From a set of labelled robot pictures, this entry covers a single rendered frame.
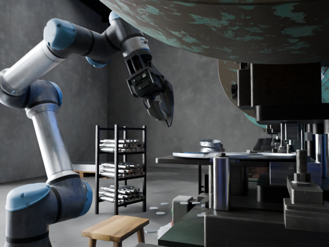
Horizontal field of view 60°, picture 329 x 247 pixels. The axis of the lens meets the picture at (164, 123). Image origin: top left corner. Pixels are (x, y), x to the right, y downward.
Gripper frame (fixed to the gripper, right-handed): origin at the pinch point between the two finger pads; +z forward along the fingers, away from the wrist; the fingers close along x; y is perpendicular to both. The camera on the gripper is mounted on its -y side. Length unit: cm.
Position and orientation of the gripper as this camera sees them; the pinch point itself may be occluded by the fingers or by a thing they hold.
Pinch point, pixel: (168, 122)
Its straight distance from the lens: 76.6
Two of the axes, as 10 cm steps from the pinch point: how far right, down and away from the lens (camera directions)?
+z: 3.7, 9.0, -2.4
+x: 8.1, -4.3, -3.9
